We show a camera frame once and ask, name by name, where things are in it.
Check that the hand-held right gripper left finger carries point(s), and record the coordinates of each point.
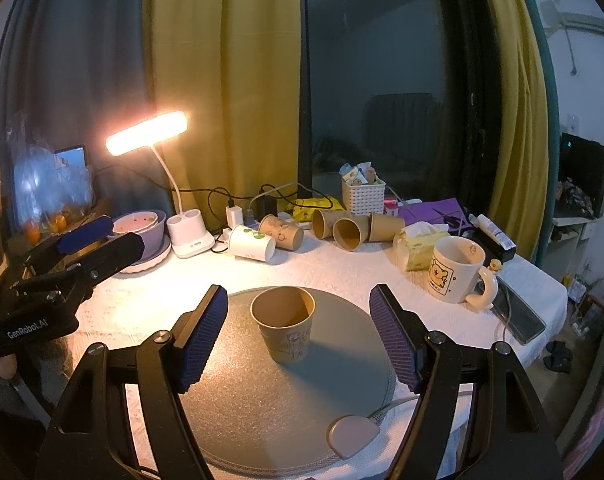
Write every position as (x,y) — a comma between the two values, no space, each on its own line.
(204,340)

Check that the white desk lamp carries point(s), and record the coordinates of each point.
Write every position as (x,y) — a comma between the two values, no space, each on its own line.
(191,241)

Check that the white charger plug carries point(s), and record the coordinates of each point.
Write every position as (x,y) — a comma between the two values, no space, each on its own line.
(233,216)

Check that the small pink box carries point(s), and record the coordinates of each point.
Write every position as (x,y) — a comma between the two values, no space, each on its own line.
(393,206)

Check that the yellow snack packet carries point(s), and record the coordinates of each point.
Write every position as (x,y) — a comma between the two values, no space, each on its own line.
(314,205)

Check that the white paper cup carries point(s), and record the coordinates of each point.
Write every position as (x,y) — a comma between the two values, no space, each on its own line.
(247,241)

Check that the purple bag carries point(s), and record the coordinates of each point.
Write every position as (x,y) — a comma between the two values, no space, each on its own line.
(432,212)

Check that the white and green sachet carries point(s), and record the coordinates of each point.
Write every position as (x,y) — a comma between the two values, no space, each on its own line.
(352,172)

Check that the dark slippers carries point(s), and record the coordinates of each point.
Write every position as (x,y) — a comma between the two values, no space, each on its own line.
(558,356)

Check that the purple bowl with pink lid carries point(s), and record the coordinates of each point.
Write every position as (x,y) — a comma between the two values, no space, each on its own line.
(146,240)

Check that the black smartphone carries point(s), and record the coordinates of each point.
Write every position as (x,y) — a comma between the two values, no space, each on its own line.
(522,317)

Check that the black window frame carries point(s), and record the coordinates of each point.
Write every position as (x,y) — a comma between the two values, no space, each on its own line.
(304,85)

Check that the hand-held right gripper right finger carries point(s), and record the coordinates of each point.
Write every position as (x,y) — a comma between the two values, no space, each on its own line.
(394,340)

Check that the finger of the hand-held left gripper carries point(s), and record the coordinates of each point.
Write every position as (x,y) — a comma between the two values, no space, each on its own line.
(84,235)
(116,255)

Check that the black monitor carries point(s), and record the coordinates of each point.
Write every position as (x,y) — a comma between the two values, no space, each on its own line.
(587,172)

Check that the orange fruit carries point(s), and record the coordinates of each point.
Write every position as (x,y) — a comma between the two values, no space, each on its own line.
(31,231)
(59,221)

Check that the plain brown paper cup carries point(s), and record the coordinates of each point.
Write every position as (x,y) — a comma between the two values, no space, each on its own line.
(352,234)
(388,227)
(327,222)

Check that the white power strip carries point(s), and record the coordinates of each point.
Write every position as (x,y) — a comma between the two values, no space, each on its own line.
(222,234)

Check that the yellow curtain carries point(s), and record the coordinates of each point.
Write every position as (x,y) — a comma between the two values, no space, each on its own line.
(514,110)
(221,85)

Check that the black box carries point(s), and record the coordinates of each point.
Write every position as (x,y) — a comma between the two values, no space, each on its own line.
(487,247)

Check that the orange and white sachet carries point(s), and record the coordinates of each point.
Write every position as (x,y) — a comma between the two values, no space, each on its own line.
(371,174)

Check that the pale pink rounded tag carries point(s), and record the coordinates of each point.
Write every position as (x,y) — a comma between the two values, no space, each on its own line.
(353,435)

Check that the round grey mat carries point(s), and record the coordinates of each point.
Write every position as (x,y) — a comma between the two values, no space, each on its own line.
(262,410)

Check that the white mug with bear print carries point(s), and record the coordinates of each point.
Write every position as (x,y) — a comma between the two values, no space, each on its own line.
(449,280)

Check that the white plate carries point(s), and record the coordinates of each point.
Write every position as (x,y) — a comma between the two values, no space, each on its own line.
(154,259)

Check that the tablet with lit screen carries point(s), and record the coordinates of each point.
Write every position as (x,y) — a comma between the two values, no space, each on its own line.
(72,157)

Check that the yellow tissue pack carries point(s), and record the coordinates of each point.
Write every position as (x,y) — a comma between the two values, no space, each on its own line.
(419,250)

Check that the brown paper cup with drawing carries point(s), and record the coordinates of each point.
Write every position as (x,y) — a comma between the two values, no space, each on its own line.
(284,232)

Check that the small yellow duck figurine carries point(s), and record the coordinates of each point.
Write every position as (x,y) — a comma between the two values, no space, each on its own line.
(495,265)

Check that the person's left hand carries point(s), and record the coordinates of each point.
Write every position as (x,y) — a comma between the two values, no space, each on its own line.
(4,366)

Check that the white tube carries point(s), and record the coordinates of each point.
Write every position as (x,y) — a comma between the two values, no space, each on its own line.
(493,231)

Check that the brown printed paper cup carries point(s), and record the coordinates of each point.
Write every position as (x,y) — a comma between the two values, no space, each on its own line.
(287,342)

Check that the white lattice basket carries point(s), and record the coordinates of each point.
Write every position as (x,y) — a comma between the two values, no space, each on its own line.
(364,197)

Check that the black charger plug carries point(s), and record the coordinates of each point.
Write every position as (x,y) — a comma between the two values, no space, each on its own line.
(267,206)

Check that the clear plastic bag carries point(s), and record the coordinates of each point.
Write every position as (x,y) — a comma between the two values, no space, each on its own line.
(46,185)

